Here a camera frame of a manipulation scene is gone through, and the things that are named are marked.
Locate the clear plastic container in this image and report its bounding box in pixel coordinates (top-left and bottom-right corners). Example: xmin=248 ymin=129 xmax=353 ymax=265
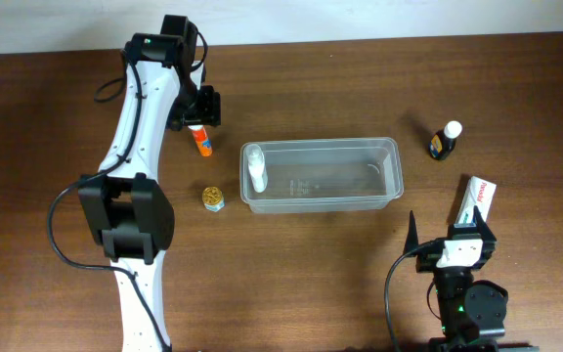
xmin=239 ymin=137 xmax=404 ymax=214

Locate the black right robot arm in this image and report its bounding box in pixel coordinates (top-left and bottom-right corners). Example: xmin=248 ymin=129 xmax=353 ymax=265
xmin=404 ymin=207 xmax=539 ymax=352

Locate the dark syrup bottle white cap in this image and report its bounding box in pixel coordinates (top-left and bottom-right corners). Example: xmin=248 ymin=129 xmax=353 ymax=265
xmin=428 ymin=120 xmax=463 ymax=160

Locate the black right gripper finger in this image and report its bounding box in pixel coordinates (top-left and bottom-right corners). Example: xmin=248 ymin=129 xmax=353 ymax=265
xmin=403 ymin=210 xmax=419 ymax=254
xmin=473 ymin=205 xmax=493 ymax=238

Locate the small jar gold lid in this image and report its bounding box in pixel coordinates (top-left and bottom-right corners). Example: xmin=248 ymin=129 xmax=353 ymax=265
xmin=202 ymin=187 xmax=225 ymax=212

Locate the white medicine box red text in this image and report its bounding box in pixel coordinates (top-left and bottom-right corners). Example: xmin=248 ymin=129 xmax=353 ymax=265
xmin=455 ymin=176 xmax=497 ymax=224

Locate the orange vitamin tube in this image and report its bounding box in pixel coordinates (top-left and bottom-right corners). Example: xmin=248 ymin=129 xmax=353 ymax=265
xmin=189 ymin=125 xmax=213 ymax=156

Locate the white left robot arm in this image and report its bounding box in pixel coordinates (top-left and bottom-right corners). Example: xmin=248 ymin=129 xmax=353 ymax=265
xmin=78 ymin=15 xmax=221 ymax=351

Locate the white plastic bottle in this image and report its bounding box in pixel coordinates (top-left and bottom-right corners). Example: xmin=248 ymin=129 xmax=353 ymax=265
xmin=246 ymin=144 xmax=268 ymax=193

